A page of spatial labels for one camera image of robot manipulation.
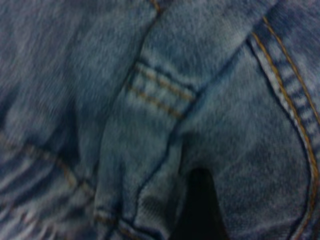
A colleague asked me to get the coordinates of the blue denim shorts basketball print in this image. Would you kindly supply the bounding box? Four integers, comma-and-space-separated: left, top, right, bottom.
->
0, 0, 320, 240

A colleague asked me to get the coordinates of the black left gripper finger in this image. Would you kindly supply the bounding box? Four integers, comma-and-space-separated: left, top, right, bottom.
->
171, 168, 230, 240

